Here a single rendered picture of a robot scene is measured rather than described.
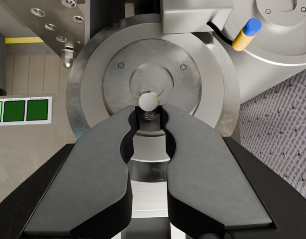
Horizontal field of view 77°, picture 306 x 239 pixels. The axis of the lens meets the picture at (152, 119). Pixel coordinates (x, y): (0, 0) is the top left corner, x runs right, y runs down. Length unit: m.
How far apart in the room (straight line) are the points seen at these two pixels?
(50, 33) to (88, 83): 0.37
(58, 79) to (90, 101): 2.65
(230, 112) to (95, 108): 0.11
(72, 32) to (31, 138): 0.28
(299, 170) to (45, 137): 0.52
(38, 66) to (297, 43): 2.91
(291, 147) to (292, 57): 0.14
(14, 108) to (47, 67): 2.34
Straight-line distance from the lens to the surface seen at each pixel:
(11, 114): 0.61
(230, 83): 0.18
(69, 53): 0.57
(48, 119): 0.55
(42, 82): 2.88
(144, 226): 0.60
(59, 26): 0.50
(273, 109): 0.34
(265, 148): 0.36
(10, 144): 0.61
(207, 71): 0.16
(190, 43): 0.17
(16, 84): 3.05
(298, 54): 0.21
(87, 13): 0.23
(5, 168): 0.61
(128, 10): 0.64
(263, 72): 0.21
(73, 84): 0.18
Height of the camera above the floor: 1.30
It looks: 9 degrees down
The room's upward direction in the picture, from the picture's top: 178 degrees clockwise
